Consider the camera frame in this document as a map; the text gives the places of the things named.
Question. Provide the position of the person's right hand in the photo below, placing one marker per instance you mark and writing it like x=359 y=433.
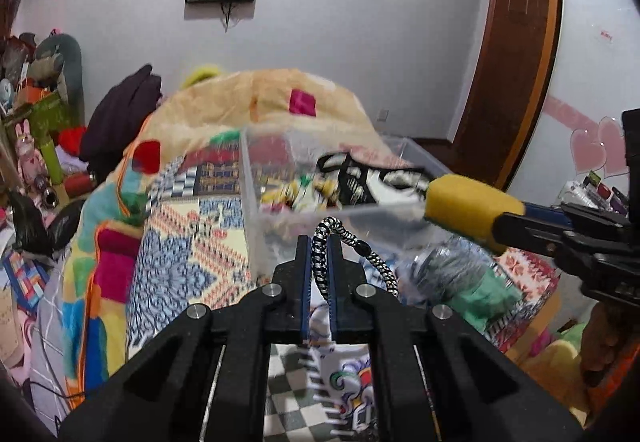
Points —
x=597 y=347

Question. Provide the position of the wooden door frame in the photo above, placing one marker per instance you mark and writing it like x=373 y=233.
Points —
x=520 y=47

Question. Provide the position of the grey plush toy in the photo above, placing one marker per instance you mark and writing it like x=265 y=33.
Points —
x=62 y=59

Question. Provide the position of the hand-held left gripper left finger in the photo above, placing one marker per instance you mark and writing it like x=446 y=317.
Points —
x=303 y=292

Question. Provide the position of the yellow green plush toy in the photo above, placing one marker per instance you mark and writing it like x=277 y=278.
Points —
x=200 y=76

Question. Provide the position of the pink rabbit plush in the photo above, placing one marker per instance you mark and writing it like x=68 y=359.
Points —
x=25 y=147

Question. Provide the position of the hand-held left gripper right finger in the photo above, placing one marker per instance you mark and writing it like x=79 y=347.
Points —
x=334 y=302

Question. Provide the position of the yellow toys in box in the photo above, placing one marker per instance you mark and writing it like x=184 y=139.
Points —
x=300 y=194

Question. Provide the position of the green cloth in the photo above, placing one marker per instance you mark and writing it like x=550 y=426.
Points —
x=482 y=299

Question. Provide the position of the black and white patterned cloth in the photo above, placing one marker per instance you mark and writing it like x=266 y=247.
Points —
x=370 y=184

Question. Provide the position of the grey fluffy fabric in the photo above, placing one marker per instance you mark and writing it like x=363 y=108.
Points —
x=442 y=272

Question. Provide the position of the yellow plush cushion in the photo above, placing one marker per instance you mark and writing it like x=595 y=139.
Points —
x=560 y=367

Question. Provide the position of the green cardboard box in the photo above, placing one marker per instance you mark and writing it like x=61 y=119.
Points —
x=42 y=114

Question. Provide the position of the wall socket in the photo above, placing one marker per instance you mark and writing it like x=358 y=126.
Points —
x=382 y=114

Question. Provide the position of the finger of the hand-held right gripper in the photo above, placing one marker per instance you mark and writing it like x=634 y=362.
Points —
x=545 y=213
x=525 y=234

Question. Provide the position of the black plastic bag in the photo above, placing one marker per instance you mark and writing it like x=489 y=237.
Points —
x=30 y=229

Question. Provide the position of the clear plastic storage box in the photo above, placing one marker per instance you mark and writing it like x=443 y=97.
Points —
x=280 y=232

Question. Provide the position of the pink heart wall stickers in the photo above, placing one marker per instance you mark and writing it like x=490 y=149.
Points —
x=597 y=149

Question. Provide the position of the red cylinder bottle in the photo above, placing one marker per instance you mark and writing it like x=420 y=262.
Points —
x=80 y=184

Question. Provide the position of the colourful plush blanket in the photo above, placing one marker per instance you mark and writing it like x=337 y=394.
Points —
x=210 y=97

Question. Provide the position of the dark purple jacket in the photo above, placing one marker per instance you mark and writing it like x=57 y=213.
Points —
x=117 y=114

